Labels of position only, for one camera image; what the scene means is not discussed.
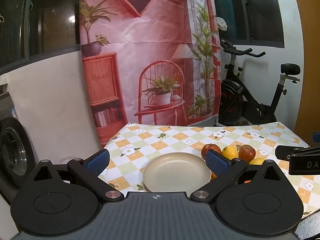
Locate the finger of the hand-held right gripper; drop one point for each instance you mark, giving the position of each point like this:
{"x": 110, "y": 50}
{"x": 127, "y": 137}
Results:
{"x": 316, "y": 138}
{"x": 283, "y": 152}

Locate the round orange-yellow lemon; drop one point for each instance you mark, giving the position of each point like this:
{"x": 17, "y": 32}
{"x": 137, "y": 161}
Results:
{"x": 230, "y": 152}

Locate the black exercise bike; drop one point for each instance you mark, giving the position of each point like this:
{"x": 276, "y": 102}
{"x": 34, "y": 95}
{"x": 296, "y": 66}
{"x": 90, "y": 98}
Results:
{"x": 235, "y": 97}

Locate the beige plate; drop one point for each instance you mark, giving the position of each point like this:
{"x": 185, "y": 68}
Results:
{"x": 175, "y": 172}

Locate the printed pink backdrop cloth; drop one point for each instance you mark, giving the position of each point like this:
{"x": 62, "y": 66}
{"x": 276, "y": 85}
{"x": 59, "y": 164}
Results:
{"x": 150, "y": 42}

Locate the bright yellow lemon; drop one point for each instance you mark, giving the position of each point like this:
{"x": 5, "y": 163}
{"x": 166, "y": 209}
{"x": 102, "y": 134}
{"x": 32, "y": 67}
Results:
{"x": 257, "y": 161}

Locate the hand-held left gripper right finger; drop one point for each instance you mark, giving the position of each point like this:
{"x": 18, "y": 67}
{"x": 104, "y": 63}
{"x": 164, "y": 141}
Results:
{"x": 217, "y": 163}

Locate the dark window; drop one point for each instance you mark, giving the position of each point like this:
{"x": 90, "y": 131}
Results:
{"x": 260, "y": 10}
{"x": 55, "y": 17}

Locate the white crumpled cloth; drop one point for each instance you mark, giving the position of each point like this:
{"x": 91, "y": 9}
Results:
{"x": 221, "y": 23}

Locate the white fluffy cloth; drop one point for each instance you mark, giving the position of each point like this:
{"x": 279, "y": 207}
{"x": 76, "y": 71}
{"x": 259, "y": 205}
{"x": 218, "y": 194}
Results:
{"x": 311, "y": 226}

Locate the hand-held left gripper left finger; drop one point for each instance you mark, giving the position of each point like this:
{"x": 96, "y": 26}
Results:
{"x": 98, "y": 163}

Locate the checkered floral tablecloth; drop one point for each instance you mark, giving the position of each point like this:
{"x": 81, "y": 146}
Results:
{"x": 175, "y": 137}

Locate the grey washing machine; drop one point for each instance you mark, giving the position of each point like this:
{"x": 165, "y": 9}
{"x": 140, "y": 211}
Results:
{"x": 15, "y": 150}

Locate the dark red apple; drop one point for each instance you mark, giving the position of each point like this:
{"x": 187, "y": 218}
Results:
{"x": 212, "y": 147}

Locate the large streaky red apple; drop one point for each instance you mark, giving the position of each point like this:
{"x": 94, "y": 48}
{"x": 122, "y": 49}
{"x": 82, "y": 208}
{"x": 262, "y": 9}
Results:
{"x": 247, "y": 152}

